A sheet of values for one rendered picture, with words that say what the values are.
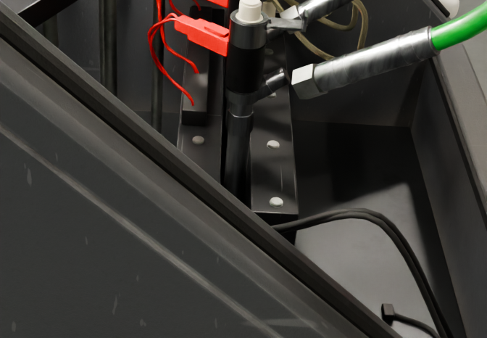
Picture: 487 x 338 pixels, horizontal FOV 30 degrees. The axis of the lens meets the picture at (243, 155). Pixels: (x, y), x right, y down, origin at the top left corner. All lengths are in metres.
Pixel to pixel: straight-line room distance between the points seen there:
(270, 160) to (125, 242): 0.44
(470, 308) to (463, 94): 0.23
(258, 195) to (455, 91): 0.31
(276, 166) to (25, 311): 0.43
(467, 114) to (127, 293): 0.63
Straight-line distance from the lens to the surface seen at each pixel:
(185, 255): 0.33
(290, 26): 0.67
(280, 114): 0.82
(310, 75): 0.57
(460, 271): 0.88
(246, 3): 0.66
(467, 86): 0.97
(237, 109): 0.70
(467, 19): 0.53
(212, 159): 0.75
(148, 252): 0.33
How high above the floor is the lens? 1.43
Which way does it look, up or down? 36 degrees down
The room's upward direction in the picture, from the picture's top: 5 degrees clockwise
